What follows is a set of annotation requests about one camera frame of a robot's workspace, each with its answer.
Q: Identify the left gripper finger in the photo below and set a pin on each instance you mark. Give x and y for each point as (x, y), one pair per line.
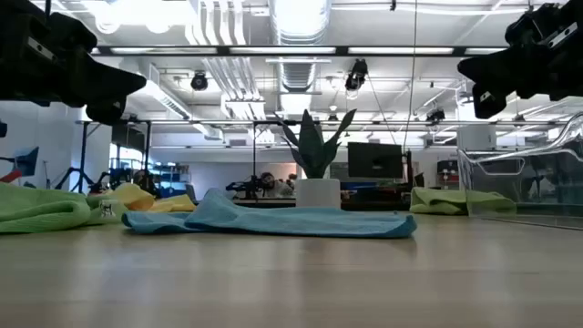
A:
(105, 113)
(116, 87)

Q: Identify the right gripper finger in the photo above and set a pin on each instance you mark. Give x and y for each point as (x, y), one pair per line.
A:
(488, 101)
(505, 68)

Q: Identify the yellow microfiber towel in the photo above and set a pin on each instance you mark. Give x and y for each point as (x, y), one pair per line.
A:
(132, 196)

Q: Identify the lime microfiber towel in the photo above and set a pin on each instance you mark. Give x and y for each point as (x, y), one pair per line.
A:
(437, 200)

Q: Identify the green microfiber towel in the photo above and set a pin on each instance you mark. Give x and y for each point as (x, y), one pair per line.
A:
(36, 209)

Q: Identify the blue microfiber towel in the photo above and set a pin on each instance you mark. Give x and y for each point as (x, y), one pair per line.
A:
(273, 221)

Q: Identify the black background robot arm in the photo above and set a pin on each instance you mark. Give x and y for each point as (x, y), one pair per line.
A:
(246, 186)

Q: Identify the black ceiling spotlight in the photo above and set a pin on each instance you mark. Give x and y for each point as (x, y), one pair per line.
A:
(356, 75)
(436, 115)
(199, 82)

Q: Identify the red and white device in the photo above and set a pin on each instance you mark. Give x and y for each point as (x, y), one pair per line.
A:
(448, 171)

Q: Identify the clear plastic bin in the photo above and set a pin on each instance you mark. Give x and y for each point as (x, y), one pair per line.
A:
(524, 182)

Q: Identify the blue storage shelf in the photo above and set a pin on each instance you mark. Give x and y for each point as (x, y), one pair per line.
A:
(170, 180)

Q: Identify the blue and red machine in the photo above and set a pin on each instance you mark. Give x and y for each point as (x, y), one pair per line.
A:
(25, 164)

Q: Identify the black monitor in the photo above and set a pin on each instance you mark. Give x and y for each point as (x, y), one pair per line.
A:
(375, 160)

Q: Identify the green snake plant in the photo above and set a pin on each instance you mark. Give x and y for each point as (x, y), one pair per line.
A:
(312, 146)

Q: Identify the person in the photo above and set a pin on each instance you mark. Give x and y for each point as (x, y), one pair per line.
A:
(273, 184)

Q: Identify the white plant pot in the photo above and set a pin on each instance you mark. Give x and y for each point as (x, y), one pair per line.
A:
(318, 193)

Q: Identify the black aluminium rig frame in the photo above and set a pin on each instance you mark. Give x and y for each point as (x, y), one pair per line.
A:
(223, 50)

